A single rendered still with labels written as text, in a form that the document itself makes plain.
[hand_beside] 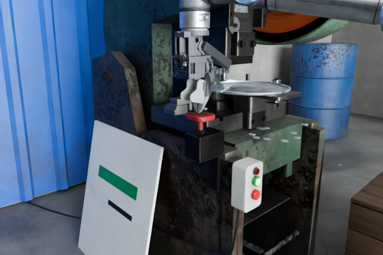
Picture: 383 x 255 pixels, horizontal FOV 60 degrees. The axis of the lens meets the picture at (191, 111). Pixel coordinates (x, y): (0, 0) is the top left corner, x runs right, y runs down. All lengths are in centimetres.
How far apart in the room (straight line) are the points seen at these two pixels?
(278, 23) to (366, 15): 72
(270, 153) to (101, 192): 74
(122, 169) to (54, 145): 89
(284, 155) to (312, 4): 60
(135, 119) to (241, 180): 54
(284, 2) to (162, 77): 61
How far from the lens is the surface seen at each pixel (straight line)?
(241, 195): 93
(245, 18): 123
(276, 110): 132
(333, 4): 83
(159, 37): 128
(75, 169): 229
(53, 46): 207
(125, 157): 133
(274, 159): 120
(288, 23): 148
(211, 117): 87
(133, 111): 129
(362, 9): 83
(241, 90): 113
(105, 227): 150
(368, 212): 146
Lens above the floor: 97
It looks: 13 degrees down
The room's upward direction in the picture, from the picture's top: straight up
